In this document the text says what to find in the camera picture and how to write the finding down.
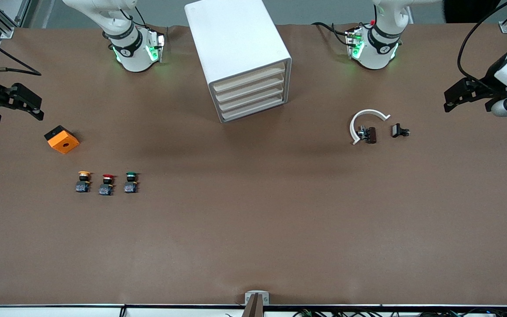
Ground green push button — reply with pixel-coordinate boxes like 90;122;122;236
123;172;141;194

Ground yellow push button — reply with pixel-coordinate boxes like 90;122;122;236
76;171;92;193

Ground red push button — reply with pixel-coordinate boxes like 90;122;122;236
99;174;118;196

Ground orange box with black base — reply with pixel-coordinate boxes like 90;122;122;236
44;125;80;155

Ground white curved plastic piece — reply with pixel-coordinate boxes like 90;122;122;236
349;109;391;146

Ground dark brown terminal component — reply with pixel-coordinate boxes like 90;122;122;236
357;126;378;144

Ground brown table mat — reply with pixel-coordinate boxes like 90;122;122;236
0;23;507;307

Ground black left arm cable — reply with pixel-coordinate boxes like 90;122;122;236
457;0;507;86

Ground black base cable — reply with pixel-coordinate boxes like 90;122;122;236
118;5;149;32
312;20;356;47

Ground white table edge rail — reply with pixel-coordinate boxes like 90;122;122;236
0;304;507;317

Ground grey metal bracket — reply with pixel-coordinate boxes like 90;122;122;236
245;291;270;306

